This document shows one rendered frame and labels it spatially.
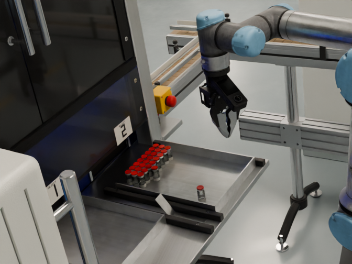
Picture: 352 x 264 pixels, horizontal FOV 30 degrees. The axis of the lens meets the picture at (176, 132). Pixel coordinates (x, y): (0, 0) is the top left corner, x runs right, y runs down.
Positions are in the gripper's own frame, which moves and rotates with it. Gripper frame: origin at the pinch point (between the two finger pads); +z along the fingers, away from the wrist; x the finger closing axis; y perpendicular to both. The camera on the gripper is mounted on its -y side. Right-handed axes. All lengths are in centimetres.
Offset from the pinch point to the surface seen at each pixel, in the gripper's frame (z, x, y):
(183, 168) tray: 17.3, 7.0, 18.8
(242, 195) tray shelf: 18.1, 0.5, -4.2
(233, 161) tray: 16.8, -6.7, 11.3
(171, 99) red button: 4.0, -2.5, 40.1
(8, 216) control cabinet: -42, 71, -64
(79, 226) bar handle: -31, 60, -57
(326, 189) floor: 103, -96, 80
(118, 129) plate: 1.7, 21.8, 29.2
